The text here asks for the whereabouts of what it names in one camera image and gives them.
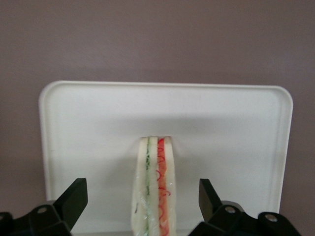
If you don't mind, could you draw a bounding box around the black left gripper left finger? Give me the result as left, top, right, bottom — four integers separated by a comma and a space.
0, 177, 89, 236

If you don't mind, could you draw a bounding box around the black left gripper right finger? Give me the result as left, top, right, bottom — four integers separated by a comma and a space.
189, 178, 302, 236

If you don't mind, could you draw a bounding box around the triangle sandwich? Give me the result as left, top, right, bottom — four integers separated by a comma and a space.
130, 135, 179, 236

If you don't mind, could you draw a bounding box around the cream rectangular tray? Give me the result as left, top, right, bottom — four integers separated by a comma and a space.
38, 81, 294, 235

